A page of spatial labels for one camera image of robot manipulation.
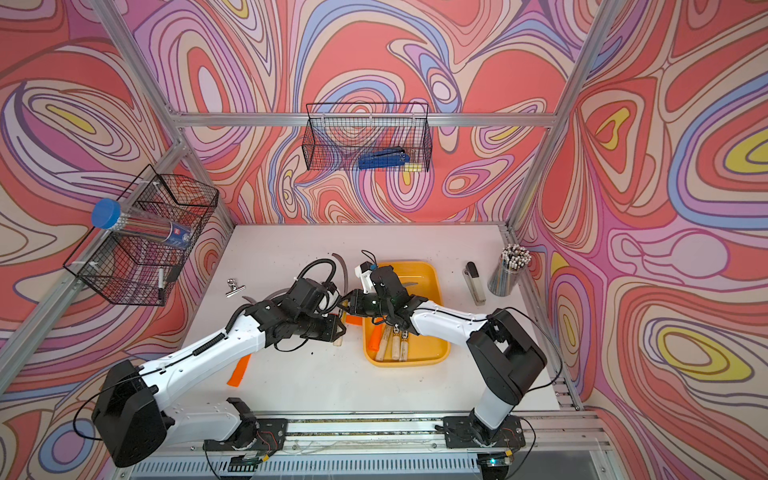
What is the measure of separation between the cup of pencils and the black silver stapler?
4 centimetres

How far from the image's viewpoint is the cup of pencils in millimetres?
880

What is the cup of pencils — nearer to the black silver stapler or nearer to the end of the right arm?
the black silver stapler

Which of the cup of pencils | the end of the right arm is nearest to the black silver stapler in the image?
the cup of pencils

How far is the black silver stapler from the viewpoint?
981 mm
